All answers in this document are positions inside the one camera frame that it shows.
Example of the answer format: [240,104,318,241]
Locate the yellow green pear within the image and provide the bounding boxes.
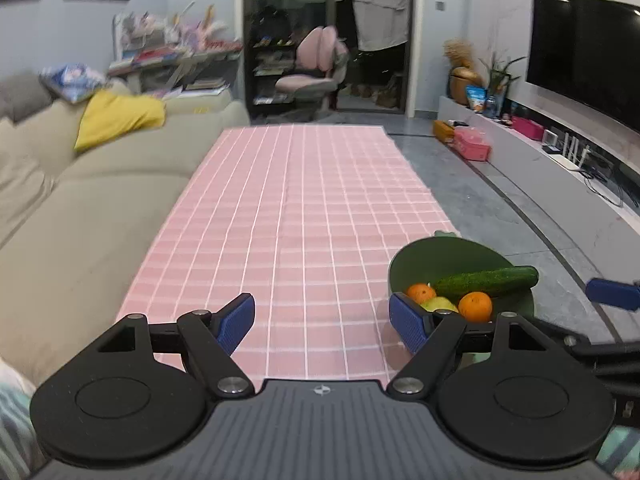
[420,296,460,314]

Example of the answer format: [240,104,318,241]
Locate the blue printed cushion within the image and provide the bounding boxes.
[40,62,109,104]

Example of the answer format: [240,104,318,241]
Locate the flat books and papers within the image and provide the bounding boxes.
[182,77,231,97]

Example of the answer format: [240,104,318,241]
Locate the green potted plant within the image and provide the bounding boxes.
[480,52,526,97]

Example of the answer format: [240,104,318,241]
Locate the black cables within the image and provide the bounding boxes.
[582,160,640,209]

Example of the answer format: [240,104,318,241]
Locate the gold vase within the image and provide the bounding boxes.
[448,65,485,106]

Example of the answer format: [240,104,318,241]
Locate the white television console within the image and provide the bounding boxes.
[437,95,640,241]

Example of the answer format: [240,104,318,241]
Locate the pink desk chair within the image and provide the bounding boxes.
[275,25,351,121]

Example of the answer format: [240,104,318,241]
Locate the green cucumber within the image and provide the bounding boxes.
[431,266,540,301]

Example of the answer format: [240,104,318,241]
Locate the dried pampas flowers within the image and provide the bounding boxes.
[443,39,477,68]

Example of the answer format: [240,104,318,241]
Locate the pink storage box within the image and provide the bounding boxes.
[511,116,545,141]

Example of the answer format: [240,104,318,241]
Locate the teal striped cloth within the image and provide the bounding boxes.
[0,360,47,480]

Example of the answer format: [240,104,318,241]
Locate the black television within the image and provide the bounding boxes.
[526,0,640,134]

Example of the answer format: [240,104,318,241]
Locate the brown bag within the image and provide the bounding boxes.
[375,85,401,109]

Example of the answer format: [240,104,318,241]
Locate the orange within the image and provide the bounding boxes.
[458,291,494,324]
[406,283,437,306]

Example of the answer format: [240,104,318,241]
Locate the pink desk decorations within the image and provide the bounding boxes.
[165,2,242,54]

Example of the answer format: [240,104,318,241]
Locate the pink checked tablecloth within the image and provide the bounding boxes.
[115,125,461,384]

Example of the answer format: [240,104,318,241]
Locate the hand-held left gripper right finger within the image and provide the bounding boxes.
[388,292,549,400]

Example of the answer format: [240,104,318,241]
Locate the white router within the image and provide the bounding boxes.
[550,130,591,171]

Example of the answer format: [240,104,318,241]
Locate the black shelf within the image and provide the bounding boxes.
[247,30,301,111]

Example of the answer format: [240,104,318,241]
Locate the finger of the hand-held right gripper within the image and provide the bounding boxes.
[586,277,640,310]
[529,316,640,395]

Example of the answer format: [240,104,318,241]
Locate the beige sofa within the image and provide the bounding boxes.
[0,72,251,391]

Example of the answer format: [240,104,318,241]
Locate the green bowl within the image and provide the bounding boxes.
[388,230,537,364]

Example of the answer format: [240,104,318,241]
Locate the dark sliding door frame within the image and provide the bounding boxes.
[243,0,423,122]

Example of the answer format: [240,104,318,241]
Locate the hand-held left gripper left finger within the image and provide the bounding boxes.
[97,292,257,399]

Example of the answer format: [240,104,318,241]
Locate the grey cushion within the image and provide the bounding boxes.
[0,72,54,124]

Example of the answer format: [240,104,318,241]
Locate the yellow cushion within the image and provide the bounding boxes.
[74,90,167,152]

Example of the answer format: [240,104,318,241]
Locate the stack of books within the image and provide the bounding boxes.
[120,45,196,66]

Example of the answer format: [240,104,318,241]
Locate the hanging grey towel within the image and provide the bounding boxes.
[348,0,412,52]

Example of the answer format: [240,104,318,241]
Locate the cluttered desk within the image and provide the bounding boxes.
[107,45,246,102]

